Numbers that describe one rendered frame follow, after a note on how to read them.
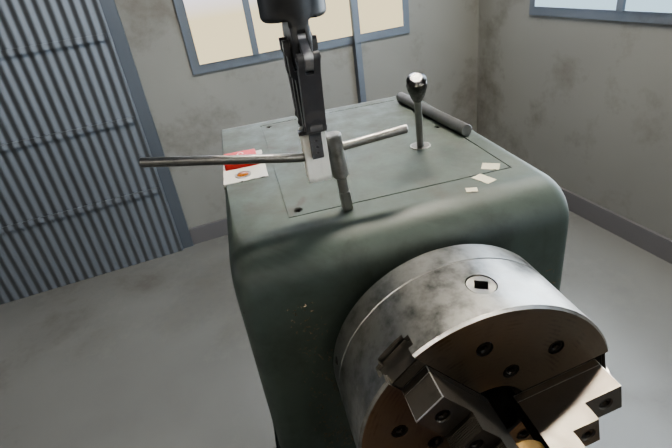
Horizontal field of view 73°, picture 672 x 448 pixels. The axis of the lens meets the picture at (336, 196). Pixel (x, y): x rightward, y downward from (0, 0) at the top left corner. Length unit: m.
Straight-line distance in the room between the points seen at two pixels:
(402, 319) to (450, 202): 0.20
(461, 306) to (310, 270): 0.19
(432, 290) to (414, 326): 0.05
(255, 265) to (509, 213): 0.35
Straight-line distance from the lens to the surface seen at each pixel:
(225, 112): 2.91
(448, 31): 3.41
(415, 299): 0.52
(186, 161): 0.57
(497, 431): 0.53
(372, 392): 0.51
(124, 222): 3.07
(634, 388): 2.17
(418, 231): 0.61
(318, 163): 0.58
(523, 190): 0.68
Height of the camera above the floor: 1.56
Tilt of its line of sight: 27 degrees down
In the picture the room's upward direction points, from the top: 8 degrees counter-clockwise
